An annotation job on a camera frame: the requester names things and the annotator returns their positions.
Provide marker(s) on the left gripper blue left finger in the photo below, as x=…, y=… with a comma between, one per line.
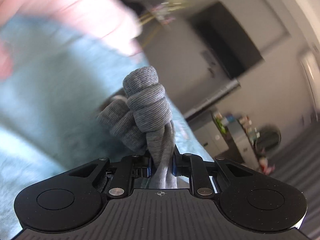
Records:
x=127, y=171

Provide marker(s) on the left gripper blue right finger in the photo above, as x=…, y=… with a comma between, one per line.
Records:
x=192, y=166

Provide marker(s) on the grey sweatpants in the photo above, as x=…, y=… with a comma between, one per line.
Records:
x=142, y=120

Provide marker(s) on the white bedside cabinet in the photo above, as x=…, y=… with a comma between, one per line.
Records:
x=208, y=134

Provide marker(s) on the grey white dressing table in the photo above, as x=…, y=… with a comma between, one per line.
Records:
x=243, y=145

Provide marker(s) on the round black vanity mirror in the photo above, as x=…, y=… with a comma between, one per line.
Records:
x=269, y=139

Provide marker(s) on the white tower air conditioner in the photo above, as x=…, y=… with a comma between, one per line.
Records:
x=211, y=100

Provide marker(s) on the grey curtain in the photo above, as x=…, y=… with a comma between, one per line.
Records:
x=297, y=164

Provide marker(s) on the light blue bed sheet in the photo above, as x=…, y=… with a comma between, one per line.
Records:
x=50, y=105

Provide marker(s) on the round wooden side table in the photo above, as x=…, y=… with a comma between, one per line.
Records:
x=162, y=14

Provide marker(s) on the wall power socket strip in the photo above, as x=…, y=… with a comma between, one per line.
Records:
x=209, y=58

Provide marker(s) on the black wall television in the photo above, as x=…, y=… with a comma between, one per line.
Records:
x=226, y=39

